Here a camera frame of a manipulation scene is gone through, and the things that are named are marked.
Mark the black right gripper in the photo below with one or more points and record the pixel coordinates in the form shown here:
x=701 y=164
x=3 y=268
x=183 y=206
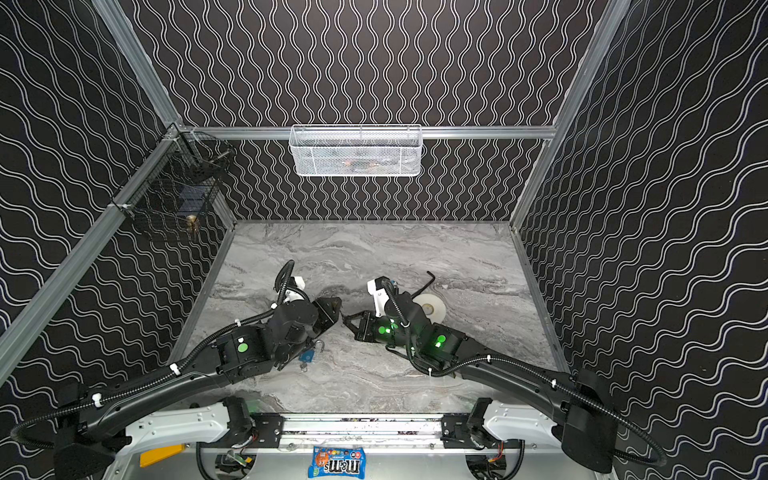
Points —
x=365 y=325

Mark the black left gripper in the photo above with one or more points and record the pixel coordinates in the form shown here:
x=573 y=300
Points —
x=321 y=312

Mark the blue padlock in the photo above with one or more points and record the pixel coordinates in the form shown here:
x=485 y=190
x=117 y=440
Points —
x=307 y=356

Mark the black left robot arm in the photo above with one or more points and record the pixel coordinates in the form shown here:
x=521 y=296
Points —
x=92 y=426

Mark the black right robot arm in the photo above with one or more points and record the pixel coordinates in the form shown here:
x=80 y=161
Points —
x=582 y=411

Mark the white tape roll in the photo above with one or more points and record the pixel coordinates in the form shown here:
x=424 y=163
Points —
x=433 y=307

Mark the blue candy bag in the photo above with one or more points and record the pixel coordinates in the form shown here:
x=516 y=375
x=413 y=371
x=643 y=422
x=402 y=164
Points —
x=336 y=461

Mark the brass object in basket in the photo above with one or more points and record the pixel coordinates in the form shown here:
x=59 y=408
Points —
x=192 y=224

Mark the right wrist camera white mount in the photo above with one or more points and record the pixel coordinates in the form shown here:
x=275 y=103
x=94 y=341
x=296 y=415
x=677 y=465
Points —
x=381 y=290

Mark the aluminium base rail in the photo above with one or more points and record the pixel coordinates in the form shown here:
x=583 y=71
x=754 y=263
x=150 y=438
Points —
x=430 y=433

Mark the white wire mesh basket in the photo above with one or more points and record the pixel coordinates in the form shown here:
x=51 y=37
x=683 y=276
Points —
x=357 y=150

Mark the black wire basket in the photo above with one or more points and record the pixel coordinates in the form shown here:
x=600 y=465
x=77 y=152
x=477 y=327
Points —
x=186 y=180

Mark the aluminium corner frame post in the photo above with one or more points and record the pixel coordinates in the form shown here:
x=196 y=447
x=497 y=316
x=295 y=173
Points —
x=128 y=43

